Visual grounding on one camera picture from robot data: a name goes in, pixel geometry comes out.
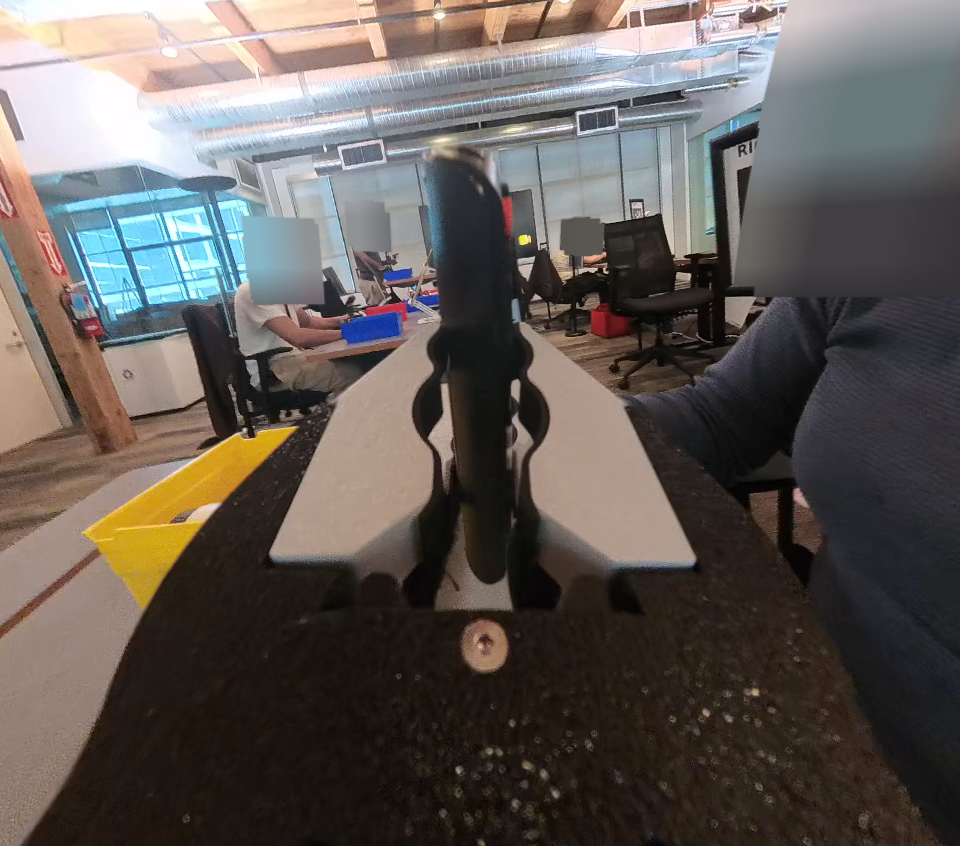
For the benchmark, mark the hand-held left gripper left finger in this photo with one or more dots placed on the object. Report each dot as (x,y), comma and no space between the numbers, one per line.
(352,486)

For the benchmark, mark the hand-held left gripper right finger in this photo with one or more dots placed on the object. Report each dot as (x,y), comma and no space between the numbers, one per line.
(600,486)

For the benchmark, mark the yellow plastic bin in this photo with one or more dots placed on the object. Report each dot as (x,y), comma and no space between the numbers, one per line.
(157,531)

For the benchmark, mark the black remote control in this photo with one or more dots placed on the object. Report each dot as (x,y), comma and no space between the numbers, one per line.
(472,276)

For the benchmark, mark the person's right forearm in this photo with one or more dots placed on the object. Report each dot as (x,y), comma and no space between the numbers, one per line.
(720,403)

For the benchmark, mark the grey office table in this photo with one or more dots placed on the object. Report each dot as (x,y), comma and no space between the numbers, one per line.
(337,351)

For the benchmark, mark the white roll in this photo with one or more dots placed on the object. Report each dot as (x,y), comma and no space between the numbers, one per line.
(199,512)

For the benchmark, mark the small blue storage bin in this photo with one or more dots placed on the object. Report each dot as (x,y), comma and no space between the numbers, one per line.
(371,330)
(397,277)

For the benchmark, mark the red bag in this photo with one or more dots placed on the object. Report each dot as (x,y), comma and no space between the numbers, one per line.
(609,322)

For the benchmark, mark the red plastic bin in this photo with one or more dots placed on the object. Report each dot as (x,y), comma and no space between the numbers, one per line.
(386,312)

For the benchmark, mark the black mesh office chair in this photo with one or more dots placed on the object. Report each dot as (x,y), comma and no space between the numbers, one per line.
(645,261)

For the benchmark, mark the large framed marker sign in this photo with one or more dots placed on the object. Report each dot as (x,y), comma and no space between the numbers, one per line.
(724,223)

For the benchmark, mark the red fire extinguisher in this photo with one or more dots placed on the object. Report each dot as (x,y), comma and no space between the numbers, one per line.
(86,317)

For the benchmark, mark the wooden post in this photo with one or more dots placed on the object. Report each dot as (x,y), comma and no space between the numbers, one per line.
(67,336)

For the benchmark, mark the silver ventilation duct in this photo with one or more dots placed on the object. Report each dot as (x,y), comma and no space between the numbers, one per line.
(450,80)

